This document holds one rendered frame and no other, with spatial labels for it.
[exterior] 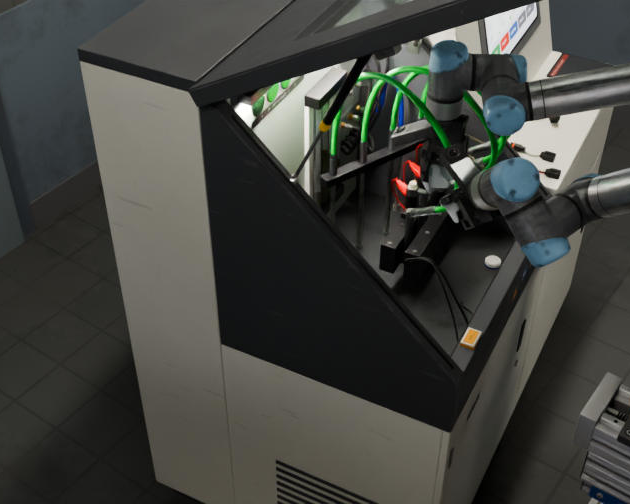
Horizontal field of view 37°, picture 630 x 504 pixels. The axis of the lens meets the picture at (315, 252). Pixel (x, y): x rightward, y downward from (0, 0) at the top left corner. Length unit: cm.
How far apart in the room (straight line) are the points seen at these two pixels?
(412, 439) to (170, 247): 69
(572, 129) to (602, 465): 105
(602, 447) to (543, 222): 51
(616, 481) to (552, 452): 114
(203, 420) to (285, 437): 26
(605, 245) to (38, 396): 221
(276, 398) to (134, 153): 69
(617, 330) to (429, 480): 148
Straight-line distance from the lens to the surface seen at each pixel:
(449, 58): 190
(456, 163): 181
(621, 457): 193
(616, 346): 349
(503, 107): 180
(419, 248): 221
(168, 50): 191
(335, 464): 235
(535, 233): 164
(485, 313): 211
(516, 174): 162
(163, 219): 207
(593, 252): 385
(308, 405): 223
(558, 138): 265
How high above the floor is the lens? 240
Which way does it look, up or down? 41 degrees down
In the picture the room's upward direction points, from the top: straight up
